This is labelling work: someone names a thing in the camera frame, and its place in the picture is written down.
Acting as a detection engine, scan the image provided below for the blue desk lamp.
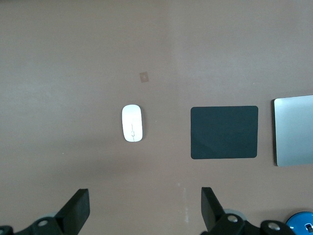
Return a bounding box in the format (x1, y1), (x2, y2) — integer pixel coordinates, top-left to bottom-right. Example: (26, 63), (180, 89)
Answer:
(285, 211), (313, 235)

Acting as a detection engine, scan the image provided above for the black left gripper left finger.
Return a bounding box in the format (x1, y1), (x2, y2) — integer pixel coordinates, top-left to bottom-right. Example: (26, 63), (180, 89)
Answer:
(0, 188), (90, 235)

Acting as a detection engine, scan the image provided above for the silver laptop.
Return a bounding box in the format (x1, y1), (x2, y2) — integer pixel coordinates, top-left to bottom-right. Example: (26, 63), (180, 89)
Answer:
(273, 94), (313, 167)

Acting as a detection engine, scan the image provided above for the white computer mouse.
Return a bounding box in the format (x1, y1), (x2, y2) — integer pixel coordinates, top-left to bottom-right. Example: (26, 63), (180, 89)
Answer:
(121, 104), (144, 142)

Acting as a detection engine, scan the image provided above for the black mouse pad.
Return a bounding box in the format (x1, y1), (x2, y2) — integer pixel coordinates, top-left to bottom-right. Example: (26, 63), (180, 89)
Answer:
(190, 105), (259, 160)

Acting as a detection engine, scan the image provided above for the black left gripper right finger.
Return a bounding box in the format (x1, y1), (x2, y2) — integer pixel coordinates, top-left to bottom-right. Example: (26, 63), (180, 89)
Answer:
(201, 187), (288, 235)

